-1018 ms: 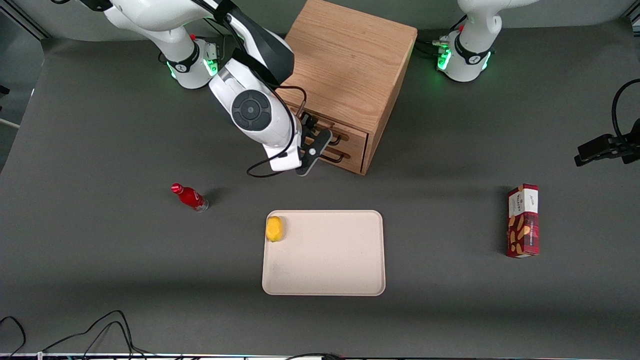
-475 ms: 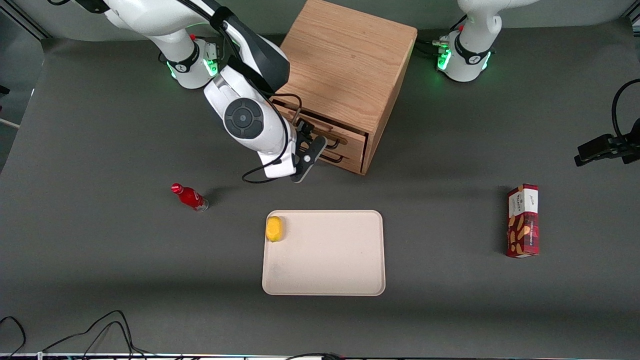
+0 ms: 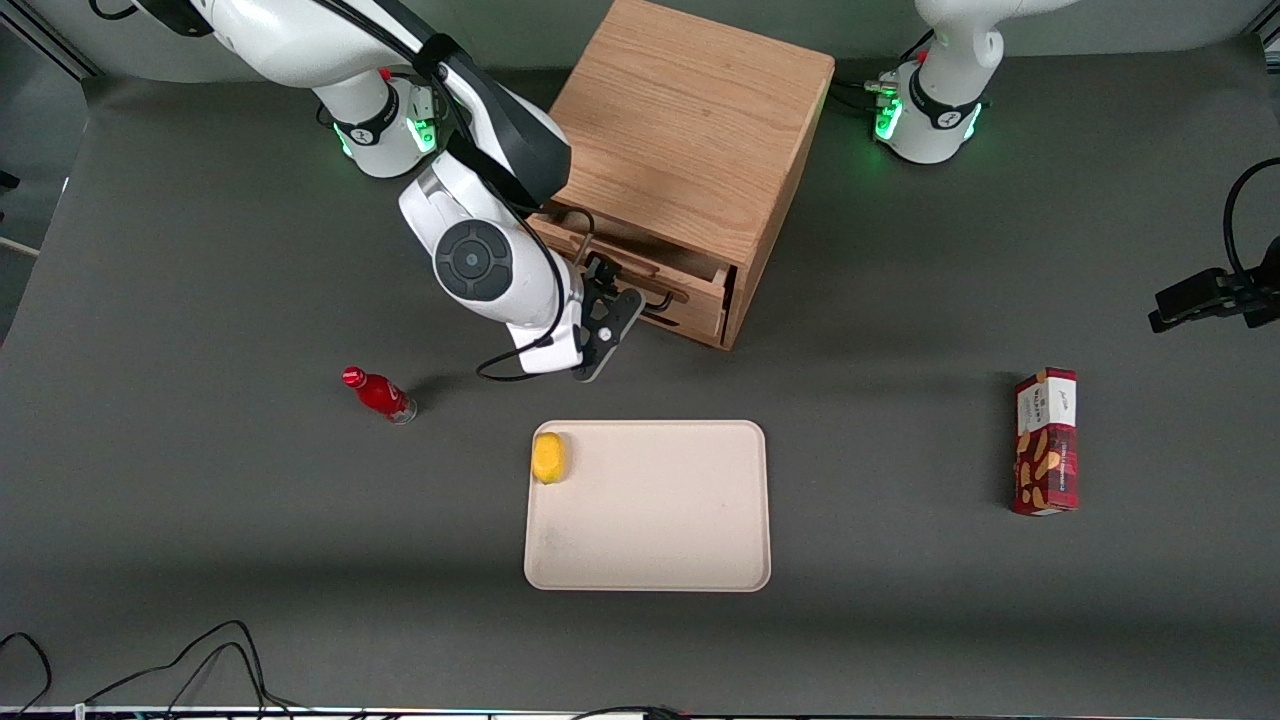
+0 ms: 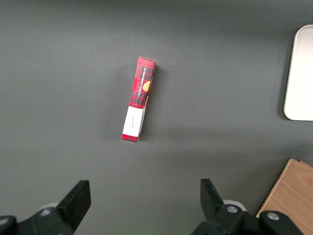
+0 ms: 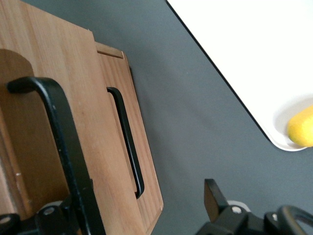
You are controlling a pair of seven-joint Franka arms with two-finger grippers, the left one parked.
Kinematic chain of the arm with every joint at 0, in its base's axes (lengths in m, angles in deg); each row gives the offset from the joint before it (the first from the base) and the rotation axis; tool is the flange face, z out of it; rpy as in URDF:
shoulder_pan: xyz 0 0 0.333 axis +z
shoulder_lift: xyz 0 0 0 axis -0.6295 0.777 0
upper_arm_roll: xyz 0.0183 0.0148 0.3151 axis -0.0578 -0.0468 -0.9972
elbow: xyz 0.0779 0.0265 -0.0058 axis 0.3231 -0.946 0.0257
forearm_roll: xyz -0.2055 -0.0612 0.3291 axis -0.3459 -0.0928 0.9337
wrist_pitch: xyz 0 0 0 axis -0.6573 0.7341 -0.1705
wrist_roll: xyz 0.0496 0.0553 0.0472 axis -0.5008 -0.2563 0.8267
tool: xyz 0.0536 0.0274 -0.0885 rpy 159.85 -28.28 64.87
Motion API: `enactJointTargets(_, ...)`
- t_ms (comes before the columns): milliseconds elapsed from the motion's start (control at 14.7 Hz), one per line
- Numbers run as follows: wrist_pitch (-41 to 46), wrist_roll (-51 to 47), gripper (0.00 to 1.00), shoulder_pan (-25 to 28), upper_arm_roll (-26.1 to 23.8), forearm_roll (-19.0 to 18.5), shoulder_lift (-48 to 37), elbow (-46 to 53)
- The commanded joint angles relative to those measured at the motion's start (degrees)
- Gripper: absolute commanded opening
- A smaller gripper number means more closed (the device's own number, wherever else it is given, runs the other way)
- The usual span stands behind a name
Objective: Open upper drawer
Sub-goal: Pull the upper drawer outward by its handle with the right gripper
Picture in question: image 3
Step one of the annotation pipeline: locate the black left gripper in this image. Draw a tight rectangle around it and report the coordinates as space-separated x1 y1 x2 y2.
1147 235 1280 334

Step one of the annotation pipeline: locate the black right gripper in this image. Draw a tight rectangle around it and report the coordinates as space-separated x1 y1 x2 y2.
572 253 647 384

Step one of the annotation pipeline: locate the wooden drawer with lip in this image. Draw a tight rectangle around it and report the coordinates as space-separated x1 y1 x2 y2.
528 212 739 319

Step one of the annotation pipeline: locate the plain wooden drawer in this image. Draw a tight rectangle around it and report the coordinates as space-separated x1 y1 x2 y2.
640 300 730 350

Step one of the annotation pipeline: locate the wooden drawer cabinet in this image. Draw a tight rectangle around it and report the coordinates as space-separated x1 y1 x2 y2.
528 0 837 352

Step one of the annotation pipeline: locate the yellow lemon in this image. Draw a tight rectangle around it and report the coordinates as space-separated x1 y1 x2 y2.
531 431 569 486

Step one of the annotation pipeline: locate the red snack box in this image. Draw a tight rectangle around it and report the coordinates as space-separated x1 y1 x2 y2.
1010 367 1081 518

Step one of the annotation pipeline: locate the beige plastic tray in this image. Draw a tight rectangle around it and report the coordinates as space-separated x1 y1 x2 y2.
523 419 773 593

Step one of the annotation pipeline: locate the red bottle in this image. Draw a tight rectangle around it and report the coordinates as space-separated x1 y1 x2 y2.
341 366 419 426

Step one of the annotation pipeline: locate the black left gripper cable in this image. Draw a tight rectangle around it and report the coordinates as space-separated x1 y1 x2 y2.
1224 157 1280 283

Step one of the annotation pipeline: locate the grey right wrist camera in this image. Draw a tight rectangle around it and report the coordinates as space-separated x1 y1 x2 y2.
505 296 587 377

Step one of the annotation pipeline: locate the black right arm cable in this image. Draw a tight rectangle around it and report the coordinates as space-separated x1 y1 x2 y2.
88 0 599 384

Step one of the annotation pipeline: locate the aluminium frame post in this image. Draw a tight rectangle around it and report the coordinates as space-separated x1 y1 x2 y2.
0 0 101 83
1243 0 1280 51

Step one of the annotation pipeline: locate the black left base cable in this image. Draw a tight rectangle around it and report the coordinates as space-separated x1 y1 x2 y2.
834 30 937 117

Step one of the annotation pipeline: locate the black floor cable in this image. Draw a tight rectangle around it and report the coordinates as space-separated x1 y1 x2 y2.
158 641 313 717
84 619 271 717
568 704 693 720
0 631 54 717

